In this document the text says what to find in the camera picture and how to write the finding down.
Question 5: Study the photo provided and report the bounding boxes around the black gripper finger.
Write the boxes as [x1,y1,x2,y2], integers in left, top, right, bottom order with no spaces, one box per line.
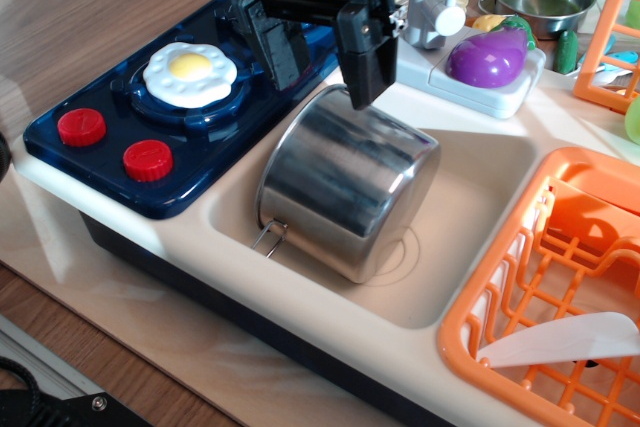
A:
[335,2,398,110]
[232,0,311,90]

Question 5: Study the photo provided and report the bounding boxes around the stainless steel pot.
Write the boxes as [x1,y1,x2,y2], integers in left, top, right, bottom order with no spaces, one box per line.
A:
[255,85,441,283]

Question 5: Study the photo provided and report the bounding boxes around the cream toy sink unit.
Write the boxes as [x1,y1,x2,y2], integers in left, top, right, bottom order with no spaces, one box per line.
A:
[14,72,639,426]

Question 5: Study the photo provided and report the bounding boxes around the grey toy faucet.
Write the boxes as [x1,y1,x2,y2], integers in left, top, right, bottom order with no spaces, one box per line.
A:
[403,0,466,50]

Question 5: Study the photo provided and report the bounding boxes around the toy fried egg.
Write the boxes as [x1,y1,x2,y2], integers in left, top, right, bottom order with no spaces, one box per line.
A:
[143,42,238,109]

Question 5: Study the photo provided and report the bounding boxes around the purple toy eggplant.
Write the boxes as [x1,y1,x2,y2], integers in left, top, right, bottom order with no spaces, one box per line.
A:
[445,16,536,89]

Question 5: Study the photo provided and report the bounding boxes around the yellow toy corn piece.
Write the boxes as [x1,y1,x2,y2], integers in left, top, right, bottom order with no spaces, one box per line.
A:
[471,14,506,32]

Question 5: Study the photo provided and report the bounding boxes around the blue toy stove top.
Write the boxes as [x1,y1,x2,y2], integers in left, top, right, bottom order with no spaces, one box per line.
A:
[23,0,338,219]

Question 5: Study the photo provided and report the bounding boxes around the right red stove knob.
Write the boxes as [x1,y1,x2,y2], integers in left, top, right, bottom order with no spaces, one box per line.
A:
[122,139,174,182]

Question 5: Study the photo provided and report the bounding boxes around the red stove knob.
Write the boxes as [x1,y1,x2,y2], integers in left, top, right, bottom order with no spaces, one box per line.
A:
[122,139,174,182]
[57,108,107,147]

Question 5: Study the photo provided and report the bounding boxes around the green toy cucumber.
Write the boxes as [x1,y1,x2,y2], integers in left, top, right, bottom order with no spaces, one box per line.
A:
[553,31,579,75]

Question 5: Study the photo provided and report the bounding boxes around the left red stove knob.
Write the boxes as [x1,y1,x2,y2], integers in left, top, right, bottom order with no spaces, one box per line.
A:
[57,108,107,147]

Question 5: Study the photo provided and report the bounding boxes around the green toy fruit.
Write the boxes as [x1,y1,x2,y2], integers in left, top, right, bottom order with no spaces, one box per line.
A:
[624,97,640,145]

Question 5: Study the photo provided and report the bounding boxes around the orange dish rack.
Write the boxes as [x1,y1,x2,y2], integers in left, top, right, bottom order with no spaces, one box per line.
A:
[438,147,639,426]

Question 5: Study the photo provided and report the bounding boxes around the white plastic spatula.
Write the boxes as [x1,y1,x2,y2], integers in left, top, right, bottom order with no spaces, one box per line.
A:
[476,312,639,368]

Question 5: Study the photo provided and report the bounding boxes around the orange wire basket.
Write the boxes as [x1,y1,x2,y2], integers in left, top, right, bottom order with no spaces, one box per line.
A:
[573,0,639,114]

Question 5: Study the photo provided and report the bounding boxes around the black metal bracket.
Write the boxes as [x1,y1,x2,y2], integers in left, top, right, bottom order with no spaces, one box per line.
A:
[19,391,151,427]

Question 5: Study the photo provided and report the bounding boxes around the black braided cable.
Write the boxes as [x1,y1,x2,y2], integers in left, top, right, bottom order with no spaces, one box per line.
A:
[0,355,41,413]

